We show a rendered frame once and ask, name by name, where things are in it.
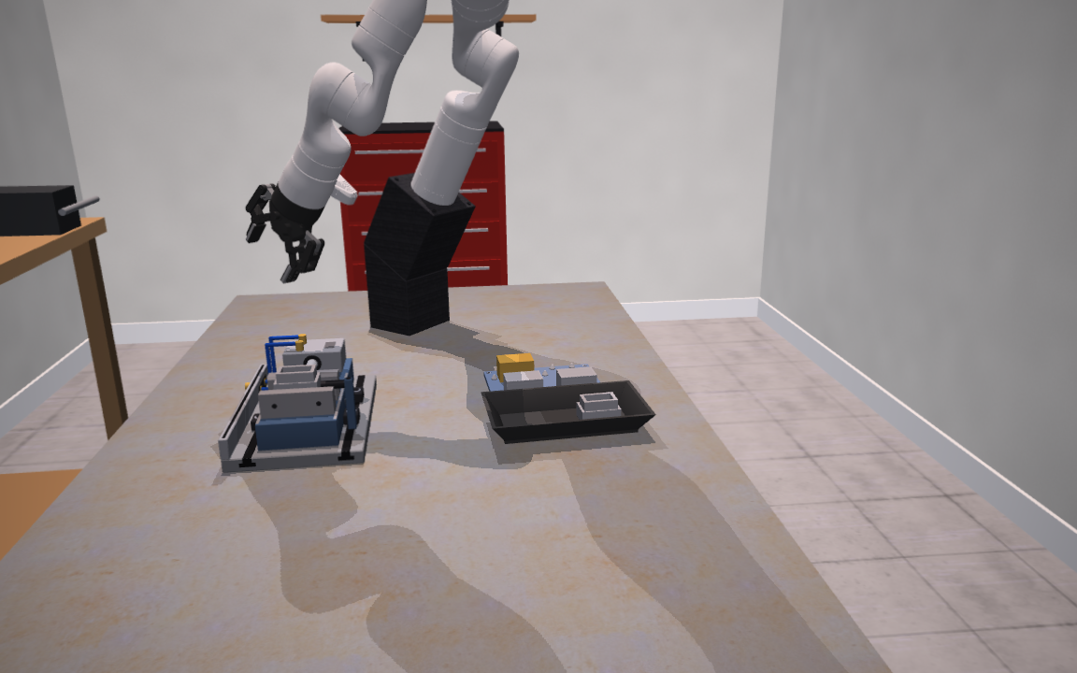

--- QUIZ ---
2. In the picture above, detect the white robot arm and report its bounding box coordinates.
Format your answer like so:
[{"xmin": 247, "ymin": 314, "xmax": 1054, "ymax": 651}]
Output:
[{"xmin": 279, "ymin": 0, "xmax": 519, "ymax": 209}]

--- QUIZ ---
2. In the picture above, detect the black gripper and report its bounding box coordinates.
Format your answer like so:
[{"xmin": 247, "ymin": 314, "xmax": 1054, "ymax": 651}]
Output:
[{"xmin": 246, "ymin": 183, "xmax": 325, "ymax": 283}]

